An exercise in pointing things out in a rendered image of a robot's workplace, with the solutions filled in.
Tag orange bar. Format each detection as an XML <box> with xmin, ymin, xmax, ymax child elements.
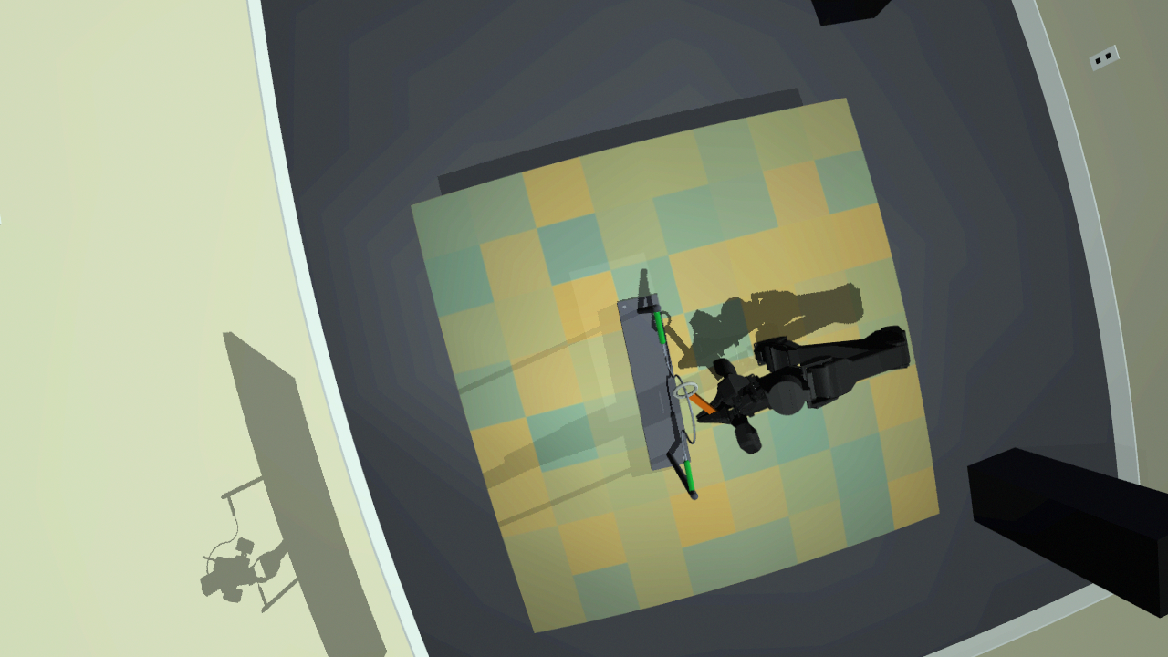
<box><xmin>673</xmin><ymin>381</ymin><xmax>717</xmax><ymax>414</ymax></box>

